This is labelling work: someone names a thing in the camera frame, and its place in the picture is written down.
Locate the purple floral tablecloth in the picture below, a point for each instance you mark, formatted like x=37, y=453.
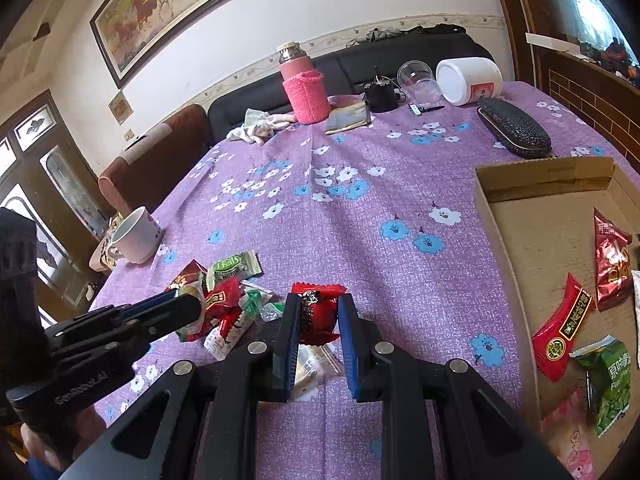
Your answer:
x=350, y=200

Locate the cardboard box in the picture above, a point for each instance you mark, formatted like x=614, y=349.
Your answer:
x=530, y=240

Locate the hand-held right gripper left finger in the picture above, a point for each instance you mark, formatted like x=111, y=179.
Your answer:
x=292, y=360

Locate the dark cloth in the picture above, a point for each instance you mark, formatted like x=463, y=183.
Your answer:
x=440, y=30

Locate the clutter of small items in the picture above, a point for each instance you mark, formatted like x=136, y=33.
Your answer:
x=615, y=55

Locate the wooden partition cabinet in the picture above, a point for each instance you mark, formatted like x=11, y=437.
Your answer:
x=580, y=95

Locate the red black label snack packet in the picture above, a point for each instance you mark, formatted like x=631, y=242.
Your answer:
x=557, y=340
x=320, y=315

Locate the person's left hand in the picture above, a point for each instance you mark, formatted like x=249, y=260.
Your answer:
x=65, y=440

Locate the brown armchair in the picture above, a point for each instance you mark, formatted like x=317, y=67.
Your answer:
x=150, y=170

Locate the small black pouch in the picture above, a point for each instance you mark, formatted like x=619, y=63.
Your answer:
x=382, y=97

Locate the wooden glass door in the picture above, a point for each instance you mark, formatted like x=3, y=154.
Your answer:
x=65, y=185

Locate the black sofa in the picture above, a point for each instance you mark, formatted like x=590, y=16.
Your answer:
x=350, y=67

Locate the clear plastic cup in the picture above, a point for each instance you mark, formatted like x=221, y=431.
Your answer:
x=417, y=82

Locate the framed horse painting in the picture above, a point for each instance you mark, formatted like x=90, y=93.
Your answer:
x=165, y=5

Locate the small lighter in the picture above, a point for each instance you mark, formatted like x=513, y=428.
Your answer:
x=416, y=108

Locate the flat white box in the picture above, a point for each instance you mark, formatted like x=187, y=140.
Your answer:
x=550, y=42

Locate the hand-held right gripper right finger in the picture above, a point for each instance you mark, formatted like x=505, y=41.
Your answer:
x=350, y=360

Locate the white rag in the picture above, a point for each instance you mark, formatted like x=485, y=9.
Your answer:
x=255, y=130

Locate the patterned cloth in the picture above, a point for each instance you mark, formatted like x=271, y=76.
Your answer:
x=100, y=255

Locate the pile of mixed snacks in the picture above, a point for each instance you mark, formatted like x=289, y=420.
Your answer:
x=230, y=310

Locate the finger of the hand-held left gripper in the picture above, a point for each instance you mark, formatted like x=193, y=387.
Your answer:
x=165, y=315
x=150, y=305

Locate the pink snack packet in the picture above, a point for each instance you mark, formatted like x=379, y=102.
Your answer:
x=570, y=440

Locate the pink thermos bottle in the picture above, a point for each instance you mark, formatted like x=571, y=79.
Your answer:
x=305, y=100

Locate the small wall plaque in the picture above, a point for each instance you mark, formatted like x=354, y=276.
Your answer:
x=120, y=107

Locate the white plastic jar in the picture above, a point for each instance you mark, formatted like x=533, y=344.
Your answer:
x=465, y=82

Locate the dark red foil snack packet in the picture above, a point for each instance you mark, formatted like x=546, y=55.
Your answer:
x=612, y=260

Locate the white mug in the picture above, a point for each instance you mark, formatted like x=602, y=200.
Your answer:
x=137, y=240

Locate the black glasses case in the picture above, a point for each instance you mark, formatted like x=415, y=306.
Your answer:
x=515, y=127

